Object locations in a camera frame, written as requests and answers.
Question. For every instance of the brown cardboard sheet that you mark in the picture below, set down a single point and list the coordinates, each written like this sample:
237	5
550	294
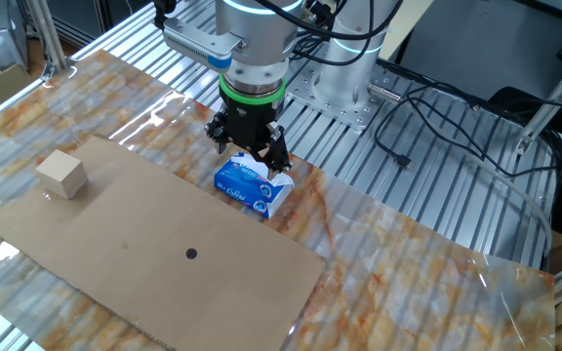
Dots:
139	234

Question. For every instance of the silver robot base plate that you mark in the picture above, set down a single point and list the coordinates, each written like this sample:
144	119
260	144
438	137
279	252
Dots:
339	109

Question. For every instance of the beige panel board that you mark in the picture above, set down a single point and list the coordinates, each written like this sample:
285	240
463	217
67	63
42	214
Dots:
403	24

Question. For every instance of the marble pattern plastic mat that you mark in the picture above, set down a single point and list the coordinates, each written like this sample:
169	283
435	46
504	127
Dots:
408	273

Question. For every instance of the aluminium frame rail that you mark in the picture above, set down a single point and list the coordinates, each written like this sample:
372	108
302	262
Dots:
8	105

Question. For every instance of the light wooden cube block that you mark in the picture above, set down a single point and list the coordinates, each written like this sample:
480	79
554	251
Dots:
61	173

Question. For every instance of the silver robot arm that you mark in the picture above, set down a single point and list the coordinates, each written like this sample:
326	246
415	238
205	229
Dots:
261	34

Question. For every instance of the silver wrist camera bar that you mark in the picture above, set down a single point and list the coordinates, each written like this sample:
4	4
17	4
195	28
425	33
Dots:
193	41

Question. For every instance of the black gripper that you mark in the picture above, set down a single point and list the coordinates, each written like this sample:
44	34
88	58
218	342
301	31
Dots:
249	122

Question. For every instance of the blue white tissue pack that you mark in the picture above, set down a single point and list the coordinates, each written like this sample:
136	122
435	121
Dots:
252	187

